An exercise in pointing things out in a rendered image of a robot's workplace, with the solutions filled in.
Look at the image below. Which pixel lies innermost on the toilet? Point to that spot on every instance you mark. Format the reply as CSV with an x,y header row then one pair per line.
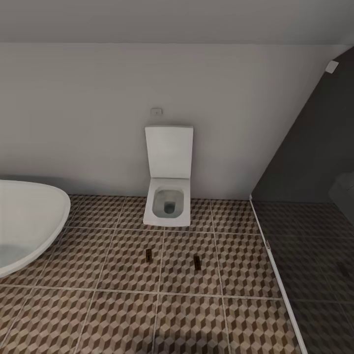
x,y
169,149

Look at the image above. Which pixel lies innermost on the bathtub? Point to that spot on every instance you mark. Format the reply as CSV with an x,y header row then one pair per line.
x,y
32,215

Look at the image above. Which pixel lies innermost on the door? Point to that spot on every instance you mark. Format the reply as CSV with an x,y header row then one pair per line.
x,y
305,206

